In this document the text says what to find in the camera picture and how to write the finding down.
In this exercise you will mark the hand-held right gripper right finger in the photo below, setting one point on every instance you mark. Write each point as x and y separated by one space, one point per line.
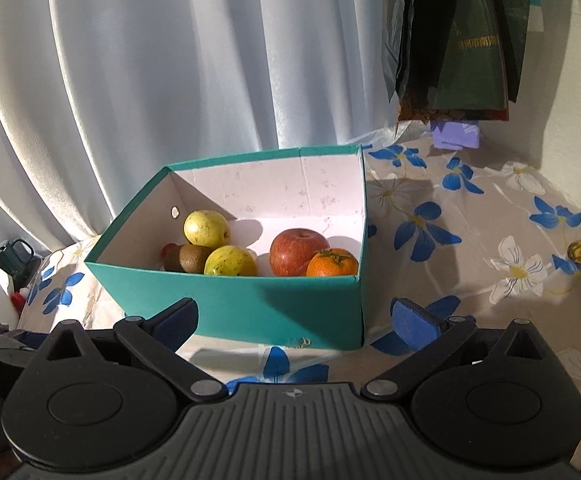
413 322

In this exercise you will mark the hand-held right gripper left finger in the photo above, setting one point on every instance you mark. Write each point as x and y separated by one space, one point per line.
178 320

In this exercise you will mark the brown kiwi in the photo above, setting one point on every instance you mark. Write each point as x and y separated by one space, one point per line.
185 259

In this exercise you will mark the red cherry tomato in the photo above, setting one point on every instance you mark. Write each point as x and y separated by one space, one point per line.
169 249

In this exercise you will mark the yellow pear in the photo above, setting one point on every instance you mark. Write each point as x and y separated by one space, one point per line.
230 261
205 227

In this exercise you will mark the teal cardboard box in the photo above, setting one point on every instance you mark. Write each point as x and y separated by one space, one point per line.
270 305

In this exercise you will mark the orange tangerine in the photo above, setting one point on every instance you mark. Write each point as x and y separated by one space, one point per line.
333 263

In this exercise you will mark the red apple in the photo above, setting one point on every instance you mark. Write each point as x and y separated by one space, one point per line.
293 252

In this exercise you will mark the red cap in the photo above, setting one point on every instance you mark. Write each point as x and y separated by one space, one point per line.
17 299

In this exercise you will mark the floral tablecloth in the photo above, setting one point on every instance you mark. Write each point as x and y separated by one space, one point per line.
470 260

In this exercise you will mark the dark green jug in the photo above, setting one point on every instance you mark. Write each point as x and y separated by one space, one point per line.
13 257

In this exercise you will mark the clear plastic bag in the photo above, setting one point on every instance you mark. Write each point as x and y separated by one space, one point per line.
383 137

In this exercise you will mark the purple paper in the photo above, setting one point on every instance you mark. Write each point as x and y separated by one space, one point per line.
454 135

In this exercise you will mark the white curtain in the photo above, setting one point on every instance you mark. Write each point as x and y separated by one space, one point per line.
170 60

